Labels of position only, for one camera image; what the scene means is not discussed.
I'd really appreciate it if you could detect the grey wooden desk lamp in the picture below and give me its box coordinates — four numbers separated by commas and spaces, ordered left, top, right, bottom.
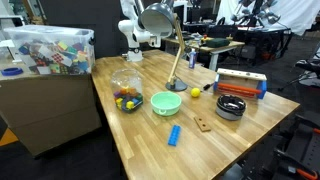
139, 0, 187, 92

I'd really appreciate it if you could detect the yellow ball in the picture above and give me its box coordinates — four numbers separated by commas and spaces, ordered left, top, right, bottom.
190, 88, 201, 98

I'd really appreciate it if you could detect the wooden blue orange toy rack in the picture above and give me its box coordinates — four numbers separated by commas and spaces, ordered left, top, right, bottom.
213, 68, 267, 99

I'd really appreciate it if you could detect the background wooden desk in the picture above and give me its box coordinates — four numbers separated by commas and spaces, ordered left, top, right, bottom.
163, 34, 246, 72

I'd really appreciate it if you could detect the clear jar of blocks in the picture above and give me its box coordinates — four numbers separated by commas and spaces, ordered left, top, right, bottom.
110, 68, 144, 113

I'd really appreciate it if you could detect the small wooden block with holes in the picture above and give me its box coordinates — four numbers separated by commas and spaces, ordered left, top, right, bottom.
194, 117, 211, 132

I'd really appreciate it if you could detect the blue lego brick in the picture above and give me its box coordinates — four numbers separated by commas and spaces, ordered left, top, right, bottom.
168, 125, 181, 146

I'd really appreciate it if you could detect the dark green pouch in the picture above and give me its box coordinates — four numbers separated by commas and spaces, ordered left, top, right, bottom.
206, 38, 230, 48

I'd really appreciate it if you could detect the black glass pot lid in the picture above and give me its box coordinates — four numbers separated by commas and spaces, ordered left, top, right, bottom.
217, 94, 246, 111

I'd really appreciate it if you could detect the mint green bowl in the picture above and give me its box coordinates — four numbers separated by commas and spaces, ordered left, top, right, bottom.
151, 91, 182, 116

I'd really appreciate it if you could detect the black perforated platform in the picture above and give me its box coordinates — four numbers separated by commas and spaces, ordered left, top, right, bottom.
241, 111, 320, 180

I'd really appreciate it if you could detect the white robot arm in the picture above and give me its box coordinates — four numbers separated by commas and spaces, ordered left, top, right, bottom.
118, 0, 161, 62

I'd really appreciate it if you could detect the blue tape roll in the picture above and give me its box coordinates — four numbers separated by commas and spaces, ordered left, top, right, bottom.
1, 67, 23, 76

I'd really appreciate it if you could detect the clear bin of puzzle cubes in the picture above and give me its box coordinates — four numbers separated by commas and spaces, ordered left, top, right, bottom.
4, 25, 95, 75

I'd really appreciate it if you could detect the grey pot with black handles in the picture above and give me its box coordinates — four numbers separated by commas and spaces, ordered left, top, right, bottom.
216, 106, 246, 121

